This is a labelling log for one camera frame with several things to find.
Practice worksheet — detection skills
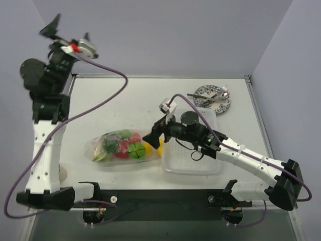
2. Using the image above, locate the masking tape roll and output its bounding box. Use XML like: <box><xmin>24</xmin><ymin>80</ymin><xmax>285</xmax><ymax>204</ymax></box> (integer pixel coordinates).
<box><xmin>59</xmin><ymin>164</ymin><xmax>67</xmax><ymax>183</ymax></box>

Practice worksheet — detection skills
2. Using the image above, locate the metal fork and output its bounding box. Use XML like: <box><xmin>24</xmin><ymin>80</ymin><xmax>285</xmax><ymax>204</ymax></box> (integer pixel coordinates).
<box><xmin>214</xmin><ymin>85</ymin><xmax>228</xmax><ymax>95</ymax></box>

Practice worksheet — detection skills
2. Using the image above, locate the green fake fruit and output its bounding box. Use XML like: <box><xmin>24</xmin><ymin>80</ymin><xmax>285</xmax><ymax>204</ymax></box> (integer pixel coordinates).
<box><xmin>128</xmin><ymin>142</ymin><xmax>146</xmax><ymax>159</ymax></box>

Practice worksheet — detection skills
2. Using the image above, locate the red fake tomato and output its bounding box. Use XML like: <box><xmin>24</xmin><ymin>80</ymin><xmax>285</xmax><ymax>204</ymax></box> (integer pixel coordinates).
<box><xmin>114</xmin><ymin>140</ymin><xmax>129</xmax><ymax>159</ymax></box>

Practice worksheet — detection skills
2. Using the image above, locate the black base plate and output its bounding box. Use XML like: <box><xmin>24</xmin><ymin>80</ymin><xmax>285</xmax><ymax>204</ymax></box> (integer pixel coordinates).
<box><xmin>74</xmin><ymin>189</ymin><xmax>252</xmax><ymax>221</ymax></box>

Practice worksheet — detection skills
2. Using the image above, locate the white plastic basket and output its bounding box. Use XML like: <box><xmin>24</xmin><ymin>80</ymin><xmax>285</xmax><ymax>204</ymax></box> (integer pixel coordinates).
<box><xmin>160</xmin><ymin>108</ymin><xmax>223</xmax><ymax>175</ymax></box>

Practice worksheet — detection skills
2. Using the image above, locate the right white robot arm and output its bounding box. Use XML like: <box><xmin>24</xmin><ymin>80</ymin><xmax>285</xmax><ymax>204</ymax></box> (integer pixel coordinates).
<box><xmin>142</xmin><ymin>111</ymin><xmax>303</xmax><ymax>211</ymax></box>

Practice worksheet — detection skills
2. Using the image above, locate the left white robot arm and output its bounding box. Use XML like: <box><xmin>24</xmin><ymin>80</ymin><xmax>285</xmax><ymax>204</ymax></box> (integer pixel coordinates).
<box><xmin>16</xmin><ymin>14</ymin><xmax>98</xmax><ymax>210</ymax></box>

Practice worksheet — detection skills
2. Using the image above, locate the aluminium frame rail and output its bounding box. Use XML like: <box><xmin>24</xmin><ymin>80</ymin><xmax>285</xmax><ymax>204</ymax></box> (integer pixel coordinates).
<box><xmin>28</xmin><ymin>187</ymin><xmax>298</xmax><ymax>210</ymax></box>

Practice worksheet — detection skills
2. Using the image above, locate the metal spoon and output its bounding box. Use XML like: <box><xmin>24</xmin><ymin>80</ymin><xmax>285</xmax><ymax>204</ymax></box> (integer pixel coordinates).
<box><xmin>206</xmin><ymin>91</ymin><xmax>230</xmax><ymax>102</ymax></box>

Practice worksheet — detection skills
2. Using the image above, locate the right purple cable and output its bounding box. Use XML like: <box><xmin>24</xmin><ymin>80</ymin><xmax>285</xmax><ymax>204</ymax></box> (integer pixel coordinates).
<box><xmin>169</xmin><ymin>93</ymin><xmax>313</xmax><ymax>227</ymax></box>

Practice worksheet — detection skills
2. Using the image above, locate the blue patterned plate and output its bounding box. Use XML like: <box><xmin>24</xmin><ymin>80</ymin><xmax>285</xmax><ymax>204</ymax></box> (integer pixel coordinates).
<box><xmin>193</xmin><ymin>85</ymin><xmax>231</xmax><ymax>115</ymax></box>

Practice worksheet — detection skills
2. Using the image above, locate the clear zip top bag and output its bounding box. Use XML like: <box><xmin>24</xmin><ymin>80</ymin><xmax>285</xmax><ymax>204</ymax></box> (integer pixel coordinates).
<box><xmin>84</xmin><ymin>129</ymin><xmax>161</xmax><ymax>166</ymax></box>

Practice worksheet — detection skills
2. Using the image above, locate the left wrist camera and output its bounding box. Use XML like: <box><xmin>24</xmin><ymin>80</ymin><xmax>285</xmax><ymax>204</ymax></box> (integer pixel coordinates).
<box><xmin>60</xmin><ymin>39</ymin><xmax>99</xmax><ymax>60</ymax></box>

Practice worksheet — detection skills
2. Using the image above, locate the yellow fake lemon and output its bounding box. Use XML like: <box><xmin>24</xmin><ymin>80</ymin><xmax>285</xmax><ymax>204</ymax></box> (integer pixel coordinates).
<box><xmin>143</xmin><ymin>143</ymin><xmax>153</xmax><ymax>156</ymax></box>

